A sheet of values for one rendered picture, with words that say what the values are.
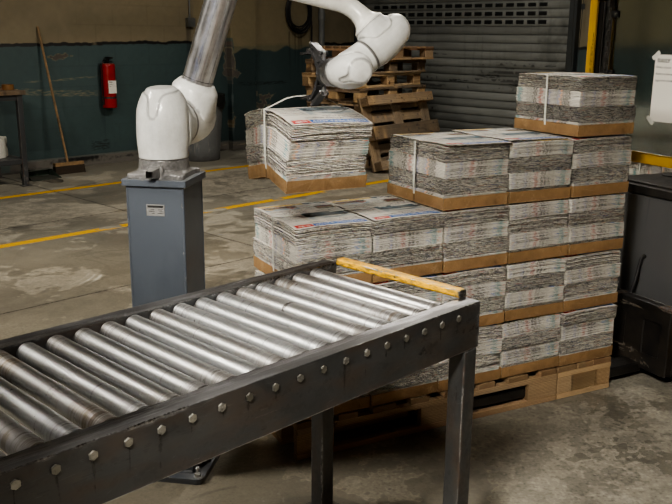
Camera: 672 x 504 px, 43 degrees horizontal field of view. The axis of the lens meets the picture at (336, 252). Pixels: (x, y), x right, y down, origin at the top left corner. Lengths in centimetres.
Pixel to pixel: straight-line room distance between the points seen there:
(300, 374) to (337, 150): 116
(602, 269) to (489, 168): 73
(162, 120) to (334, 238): 67
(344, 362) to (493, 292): 152
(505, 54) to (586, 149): 725
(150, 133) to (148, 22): 754
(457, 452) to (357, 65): 110
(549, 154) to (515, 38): 729
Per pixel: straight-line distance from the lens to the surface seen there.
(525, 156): 319
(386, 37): 257
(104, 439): 146
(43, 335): 194
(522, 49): 1045
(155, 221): 268
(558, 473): 306
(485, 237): 315
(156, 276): 272
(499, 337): 331
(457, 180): 302
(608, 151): 345
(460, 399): 218
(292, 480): 291
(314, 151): 267
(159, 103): 264
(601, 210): 350
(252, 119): 291
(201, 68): 281
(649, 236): 406
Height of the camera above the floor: 144
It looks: 14 degrees down
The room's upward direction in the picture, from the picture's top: 1 degrees clockwise
